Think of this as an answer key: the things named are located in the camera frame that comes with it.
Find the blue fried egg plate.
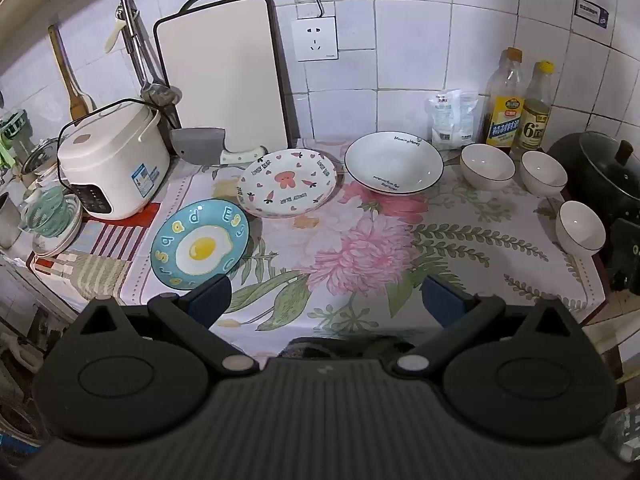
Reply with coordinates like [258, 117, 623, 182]
[150, 199, 251, 291]

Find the glass pot lid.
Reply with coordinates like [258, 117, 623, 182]
[21, 137, 63, 176]

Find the wooden spatula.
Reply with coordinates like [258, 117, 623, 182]
[47, 25, 93, 121]

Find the clear seasoning bag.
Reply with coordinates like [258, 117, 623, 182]
[452, 91, 479, 146]

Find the steel ladle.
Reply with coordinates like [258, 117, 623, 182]
[120, 0, 183, 128]

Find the white cutting board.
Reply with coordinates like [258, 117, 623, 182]
[152, 0, 301, 153]

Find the cleaver with white handle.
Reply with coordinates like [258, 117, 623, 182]
[169, 126, 268, 167]

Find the green glass lidded bowl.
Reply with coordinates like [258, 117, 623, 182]
[20, 185, 83, 258]

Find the black pot with glass lid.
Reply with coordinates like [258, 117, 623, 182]
[547, 131, 640, 221]

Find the striped cloth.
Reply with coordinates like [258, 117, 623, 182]
[25, 202, 163, 313]

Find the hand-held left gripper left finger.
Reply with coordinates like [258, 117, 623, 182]
[65, 274, 261, 376]

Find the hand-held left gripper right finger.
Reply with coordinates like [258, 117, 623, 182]
[392, 274, 586, 376]

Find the white-handled hanging utensil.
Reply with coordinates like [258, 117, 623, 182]
[104, 7, 126, 53]

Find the amber cooking wine bottle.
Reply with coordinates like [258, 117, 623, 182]
[482, 47, 526, 156]

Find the green plastic item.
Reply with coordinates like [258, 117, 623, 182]
[0, 109, 33, 168]

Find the clear vinegar bottle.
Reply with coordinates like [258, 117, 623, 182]
[512, 61, 554, 158]

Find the small white black-rimmed bowl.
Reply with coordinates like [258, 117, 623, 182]
[555, 200, 607, 259]
[460, 143, 516, 192]
[520, 150, 568, 197]

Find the white plate with pink print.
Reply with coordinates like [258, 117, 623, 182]
[236, 149, 338, 219]

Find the large white black-rimmed bowl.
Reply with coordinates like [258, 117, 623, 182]
[344, 131, 445, 196]

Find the white salt bag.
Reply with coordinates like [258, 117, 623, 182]
[425, 91, 463, 150]

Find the floral tablecloth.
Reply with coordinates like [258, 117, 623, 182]
[122, 137, 601, 361]

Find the white wall socket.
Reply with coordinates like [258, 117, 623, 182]
[291, 16, 339, 63]

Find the wall sticker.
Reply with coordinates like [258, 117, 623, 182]
[574, 0, 611, 29]

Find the white rice cooker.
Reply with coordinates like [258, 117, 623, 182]
[56, 99, 173, 221]

